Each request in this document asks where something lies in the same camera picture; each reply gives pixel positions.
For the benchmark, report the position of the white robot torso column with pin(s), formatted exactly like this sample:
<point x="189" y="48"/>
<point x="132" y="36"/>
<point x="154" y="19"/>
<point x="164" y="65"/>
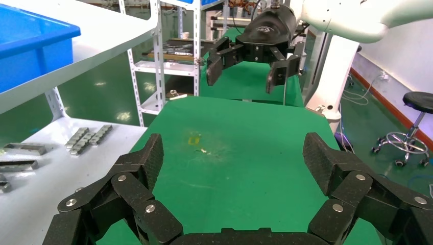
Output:
<point x="335" y="77"/>

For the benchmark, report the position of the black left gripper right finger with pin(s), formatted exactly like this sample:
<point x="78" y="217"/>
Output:
<point x="351" y="189"/>

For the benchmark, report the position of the small white cup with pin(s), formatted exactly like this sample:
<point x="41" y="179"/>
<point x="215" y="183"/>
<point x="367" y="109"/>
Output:
<point x="185" y="35"/>

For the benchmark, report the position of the grey metal channel piece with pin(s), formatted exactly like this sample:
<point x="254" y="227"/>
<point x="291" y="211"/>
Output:
<point x="17" y="165"/>
<point x="5" y="187"/>
<point x="25" y="148"/>

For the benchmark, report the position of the white metal shelf rack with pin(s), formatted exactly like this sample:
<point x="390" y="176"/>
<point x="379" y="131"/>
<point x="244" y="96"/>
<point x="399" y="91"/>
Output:
<point x="101" y="33"/>
<point x="169" y="67"/>

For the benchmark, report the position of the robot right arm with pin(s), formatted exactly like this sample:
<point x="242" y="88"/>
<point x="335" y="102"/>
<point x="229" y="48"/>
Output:
<point x="355" y="20"/>

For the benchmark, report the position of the small blue storage bin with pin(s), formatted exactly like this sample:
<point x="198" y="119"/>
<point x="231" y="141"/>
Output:
<point x="209" y="2"/>

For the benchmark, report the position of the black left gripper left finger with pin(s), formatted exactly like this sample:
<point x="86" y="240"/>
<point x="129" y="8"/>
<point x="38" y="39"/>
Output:
<point x="132" y="189"/>

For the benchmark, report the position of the large blue plastic bin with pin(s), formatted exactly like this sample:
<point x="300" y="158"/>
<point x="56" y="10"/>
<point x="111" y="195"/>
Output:
<point x="27" y="44"/>

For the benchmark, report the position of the notched grey metal rail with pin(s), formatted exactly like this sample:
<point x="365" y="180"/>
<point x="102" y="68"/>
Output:
<point x="83" y="144"/>
<point x="77" y="137"/>
<point x="100" y="134"/>

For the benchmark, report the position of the white wall socket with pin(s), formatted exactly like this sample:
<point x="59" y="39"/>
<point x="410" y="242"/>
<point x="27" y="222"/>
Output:
<point x="384" y="75"/>

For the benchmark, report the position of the green table cloth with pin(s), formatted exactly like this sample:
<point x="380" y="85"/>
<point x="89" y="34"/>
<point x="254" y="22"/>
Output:
<point x="236" y="152"/>
<point x="243" y="84"/>

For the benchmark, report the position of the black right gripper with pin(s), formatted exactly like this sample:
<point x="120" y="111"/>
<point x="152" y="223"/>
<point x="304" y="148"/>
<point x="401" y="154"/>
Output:
<point x="270" y="30"/>

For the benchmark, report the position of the assorted metal strips pile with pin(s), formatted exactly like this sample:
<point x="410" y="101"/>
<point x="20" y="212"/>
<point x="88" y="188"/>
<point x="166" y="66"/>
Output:
<point x="176" y="50"/>

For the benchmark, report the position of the black round stool chrome base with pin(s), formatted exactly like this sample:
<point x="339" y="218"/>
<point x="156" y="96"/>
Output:
<point x="419" y="101"/>

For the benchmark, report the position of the cluttered equipment cart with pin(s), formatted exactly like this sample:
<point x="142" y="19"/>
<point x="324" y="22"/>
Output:
<point x="230" y="17"/>

